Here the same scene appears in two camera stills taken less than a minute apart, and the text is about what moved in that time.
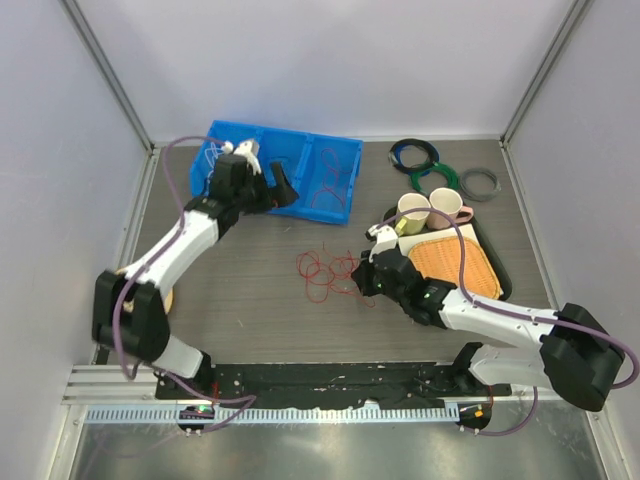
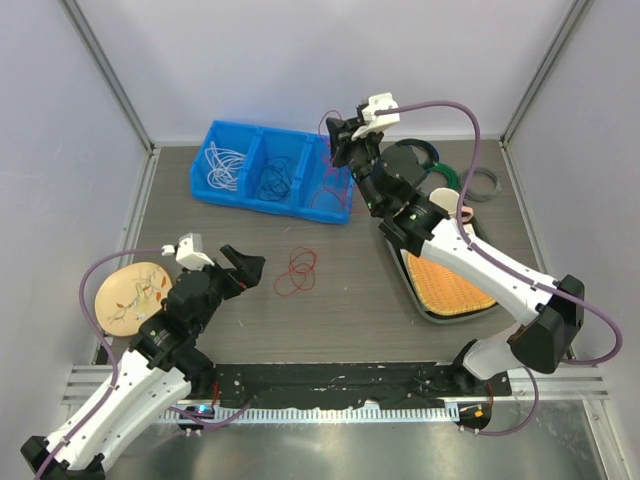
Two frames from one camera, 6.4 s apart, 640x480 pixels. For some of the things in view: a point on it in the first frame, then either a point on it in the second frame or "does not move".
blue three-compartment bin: [322, 170] does not move
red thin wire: [321, 275] → [319, 134]
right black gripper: [362, 274] → [340, 138]
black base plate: [386, 384] does not move
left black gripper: [283, 194] → [246, 273]
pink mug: [450, 202] does not move
